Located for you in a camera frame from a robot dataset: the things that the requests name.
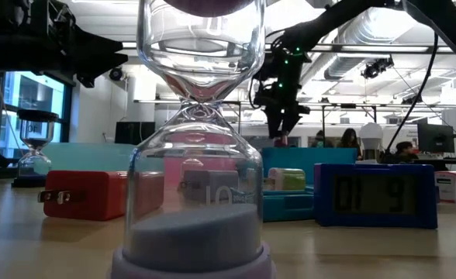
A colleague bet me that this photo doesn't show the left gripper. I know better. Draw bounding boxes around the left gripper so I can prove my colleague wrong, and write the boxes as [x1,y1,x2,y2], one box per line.
[29,0,129,88]

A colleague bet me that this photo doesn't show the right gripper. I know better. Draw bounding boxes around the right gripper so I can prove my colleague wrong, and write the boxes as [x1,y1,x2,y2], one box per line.
[255,75,311,139]

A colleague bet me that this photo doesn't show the green and white wall charger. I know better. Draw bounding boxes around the green and white wall charger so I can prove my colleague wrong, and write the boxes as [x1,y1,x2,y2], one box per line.
[267,167,307,192]

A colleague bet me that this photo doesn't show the teal digital clock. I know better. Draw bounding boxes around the teal digital clock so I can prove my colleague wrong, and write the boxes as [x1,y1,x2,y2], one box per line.
[262,184,316,222]

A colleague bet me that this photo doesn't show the blue sand hourglass dark caps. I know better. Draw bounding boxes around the blue sand hourglass dark caps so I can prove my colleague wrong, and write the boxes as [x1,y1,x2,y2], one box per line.
[11,108,60,189]

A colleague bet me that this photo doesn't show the lavender wall charger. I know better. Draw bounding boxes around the lavender wall charger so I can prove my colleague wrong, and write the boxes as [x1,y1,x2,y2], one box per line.
[178,168,240,205]

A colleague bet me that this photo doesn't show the blue digital clock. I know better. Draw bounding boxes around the blue digital clock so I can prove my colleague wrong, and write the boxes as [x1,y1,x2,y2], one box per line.
[313,162,439,229]

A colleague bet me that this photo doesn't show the person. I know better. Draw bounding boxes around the person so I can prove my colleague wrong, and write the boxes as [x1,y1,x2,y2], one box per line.
[392,141,419,164]
[311,129,333,149]
[336,127,364,160]

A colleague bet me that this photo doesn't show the black metal rack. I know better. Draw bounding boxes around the black metal rack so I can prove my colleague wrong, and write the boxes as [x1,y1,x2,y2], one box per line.
[235,101,378,148]

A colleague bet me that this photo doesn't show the teal plastic bin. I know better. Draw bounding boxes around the teal plastic bin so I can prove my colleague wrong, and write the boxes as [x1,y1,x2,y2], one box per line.
[261,146,359,186]

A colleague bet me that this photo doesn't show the large glass window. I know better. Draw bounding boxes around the large glass window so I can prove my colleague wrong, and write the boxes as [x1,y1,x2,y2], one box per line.
[0,71,72,160]

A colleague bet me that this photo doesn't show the white light bulb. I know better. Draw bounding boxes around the white light bulb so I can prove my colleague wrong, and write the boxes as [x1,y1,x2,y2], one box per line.
[358,122,385,164]

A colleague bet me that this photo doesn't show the translucent pink plastic bin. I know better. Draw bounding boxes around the translucent pink plastic bin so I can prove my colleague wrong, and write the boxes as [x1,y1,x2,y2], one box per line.
[164,157,240,191]

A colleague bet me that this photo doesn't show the translucent green plastic bin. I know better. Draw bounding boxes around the translucent green plastic bin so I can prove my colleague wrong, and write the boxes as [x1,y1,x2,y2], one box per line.
[41,142,165,183]

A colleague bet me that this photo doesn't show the black track spotlights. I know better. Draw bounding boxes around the black track spotlights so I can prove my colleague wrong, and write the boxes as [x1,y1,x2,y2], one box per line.
[361,56,395,81]

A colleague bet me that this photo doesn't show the lavender hourglass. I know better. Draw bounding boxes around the lavender hourglass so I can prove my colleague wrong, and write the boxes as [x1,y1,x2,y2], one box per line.
[107,0,278,279]

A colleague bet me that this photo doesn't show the black computer monitor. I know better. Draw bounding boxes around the black computer monitor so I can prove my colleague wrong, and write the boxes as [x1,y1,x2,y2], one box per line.
[416,122,456,154]

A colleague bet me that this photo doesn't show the black background desk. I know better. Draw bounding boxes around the black background desk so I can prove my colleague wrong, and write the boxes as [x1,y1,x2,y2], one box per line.
[390,157,456,174]

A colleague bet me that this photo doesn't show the round black wall camera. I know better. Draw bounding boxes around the round black wall camera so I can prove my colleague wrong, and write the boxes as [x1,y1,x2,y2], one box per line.
[109,65,124,82]

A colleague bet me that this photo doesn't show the black wall screen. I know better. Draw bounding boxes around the black wall screen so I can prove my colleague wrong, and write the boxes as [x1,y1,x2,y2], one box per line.
[114,121,156,146]

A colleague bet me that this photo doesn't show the silver ventilation duct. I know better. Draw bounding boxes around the silver ventilation duct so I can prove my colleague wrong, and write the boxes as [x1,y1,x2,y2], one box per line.
[324,7,419,81]

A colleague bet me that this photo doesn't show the black hanging cable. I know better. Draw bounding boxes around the black hanging cable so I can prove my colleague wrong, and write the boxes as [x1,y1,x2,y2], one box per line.
[382,33,440,160]

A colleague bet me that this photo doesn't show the red wall charger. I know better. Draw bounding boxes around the red wall charger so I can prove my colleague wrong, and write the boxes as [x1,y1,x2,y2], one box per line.
[36,169,165,222]

